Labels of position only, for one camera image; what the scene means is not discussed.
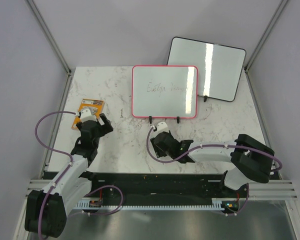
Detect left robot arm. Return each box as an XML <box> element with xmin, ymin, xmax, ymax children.
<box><xmin>24</xmin><ymin>110</ymin><xmax>114</xmax><ymax>240</ymax></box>

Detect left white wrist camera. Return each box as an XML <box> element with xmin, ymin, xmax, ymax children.
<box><xmin>76</xmin><ymin>106</ymin><xmax>98</xmax><ymax>123</ymax></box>

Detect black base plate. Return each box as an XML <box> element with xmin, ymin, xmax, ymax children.
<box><xmin>81</xmin><ymin>171</ymin><xmax>248</xmax><ymax>206</ymax></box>

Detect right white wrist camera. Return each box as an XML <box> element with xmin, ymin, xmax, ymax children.
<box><xmin>152</xmin><ymin>121</ymin><xmax>170</xmax><ymax>134</ymax></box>

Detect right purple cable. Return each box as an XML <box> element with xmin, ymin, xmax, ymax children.
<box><xmin>146</xmin><ymin>126</ymin><xmax>283</xmax><ymax>177</ymax></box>

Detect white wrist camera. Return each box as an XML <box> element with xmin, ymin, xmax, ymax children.
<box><xmin>152</xmin><ymin>121</ymin><xmax>170</xmax><ymax>134</ymax></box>
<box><xmin>76</xmin><ymin>106</ymin><xmax>98</xmax><ymax>123</ymax></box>

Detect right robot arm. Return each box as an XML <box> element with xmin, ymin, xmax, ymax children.
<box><xmin>146</xmin><ymin>129</ymin><xmax>279</xmax><ymax>197</ymax></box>

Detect black framed whiteboard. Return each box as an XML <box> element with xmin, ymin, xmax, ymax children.
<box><xmin>167</xmin><ymin>36</ymin><xmax>247</xmax><ymax>102</ymax></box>

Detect pink framed whiteboard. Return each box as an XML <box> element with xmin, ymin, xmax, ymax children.
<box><xmin>131</xmin><ymin>65</ymin><xmax>199</xmax><ymax>119</ymax></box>

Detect aluminium rail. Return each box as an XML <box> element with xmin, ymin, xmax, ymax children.
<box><xmin>249</xmin><ymin>180</ymin><xmax>298</xmax><ymax>201</ymax></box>

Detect white slotted cable duct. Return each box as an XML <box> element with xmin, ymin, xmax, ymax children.
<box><xmin>73</xmin><ymin>198</ymin><xmax>225</xmax><ymax>211</ymax></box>

